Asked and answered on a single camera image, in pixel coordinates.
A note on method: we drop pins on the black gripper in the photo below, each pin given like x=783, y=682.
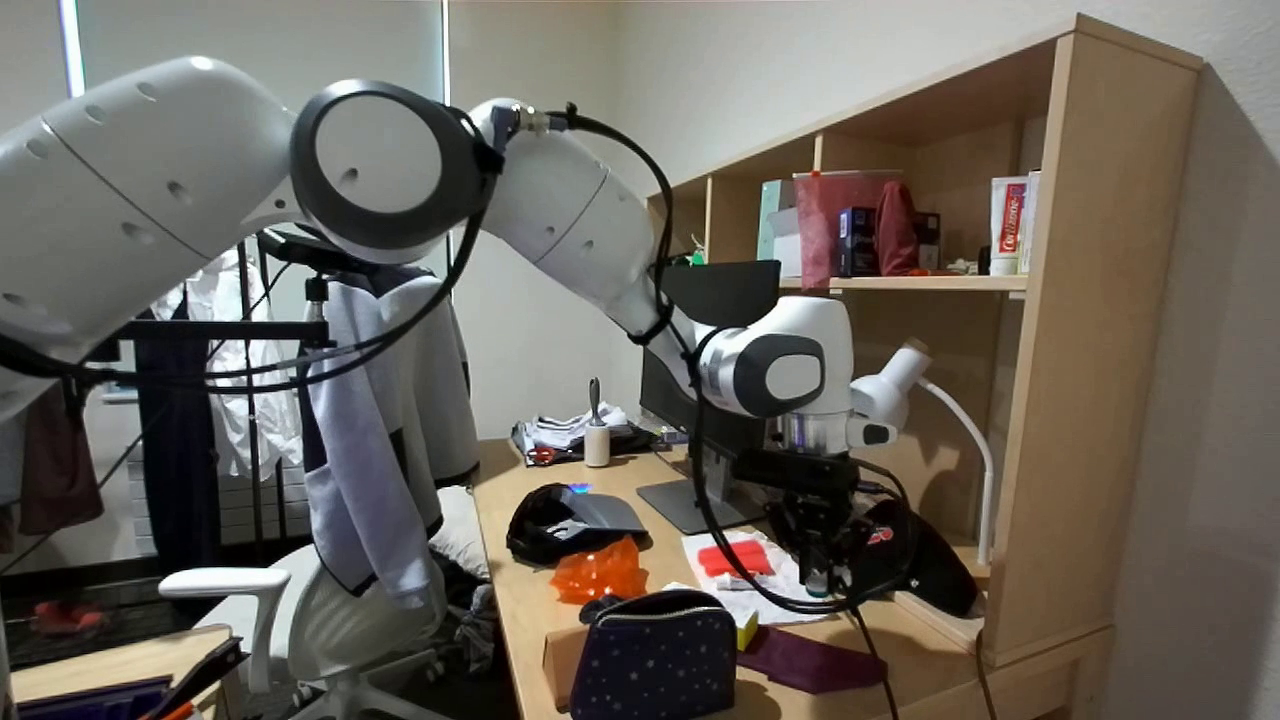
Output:
x=817, y=502

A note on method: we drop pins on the maroon round object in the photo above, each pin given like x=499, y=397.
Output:
x=813, y=660

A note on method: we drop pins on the white box with yellow edge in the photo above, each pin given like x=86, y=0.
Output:
x=740, y=629

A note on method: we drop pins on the blue dotted purse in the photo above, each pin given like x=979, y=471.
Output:
x=654, y=660

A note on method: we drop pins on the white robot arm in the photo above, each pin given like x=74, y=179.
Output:
x=133, y=201

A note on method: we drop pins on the black cap with red badge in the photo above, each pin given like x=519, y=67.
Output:
x=932, y=565

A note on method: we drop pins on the silver monitor stand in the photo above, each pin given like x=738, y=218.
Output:
x=681, y=506

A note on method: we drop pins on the orange plastic bag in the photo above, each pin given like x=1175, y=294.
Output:
x=603, y=571

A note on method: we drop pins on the small beige bottle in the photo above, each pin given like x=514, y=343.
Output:
x=598, y=433

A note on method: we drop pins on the grey cap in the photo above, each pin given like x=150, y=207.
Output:
x=560, y=520

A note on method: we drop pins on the black computer monitor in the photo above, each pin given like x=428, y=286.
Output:
x=721, y=290

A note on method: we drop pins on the patterned cloth pile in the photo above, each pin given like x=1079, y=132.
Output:
x=554, y=433

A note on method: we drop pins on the light wooden shelf unit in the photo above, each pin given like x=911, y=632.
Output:
x=1095, y=402

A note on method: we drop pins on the teal book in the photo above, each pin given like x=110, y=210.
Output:
x=778, y=227

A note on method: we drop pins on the white package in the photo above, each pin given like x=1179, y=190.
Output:
x=1014, y=227

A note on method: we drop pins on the white hanging garment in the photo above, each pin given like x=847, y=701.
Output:
x=442, y=386

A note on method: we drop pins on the lavender hanging garment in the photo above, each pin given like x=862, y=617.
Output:
x=361, y=466

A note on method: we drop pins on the white office chair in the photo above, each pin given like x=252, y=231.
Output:
x=346, y=627

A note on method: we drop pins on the black clothes rack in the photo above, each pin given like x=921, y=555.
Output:
x=182, y=442

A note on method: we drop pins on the light wooden board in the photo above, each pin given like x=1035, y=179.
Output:
x=107, y=667

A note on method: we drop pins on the dark red hanging cloth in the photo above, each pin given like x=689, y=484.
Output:
x=60, y=466

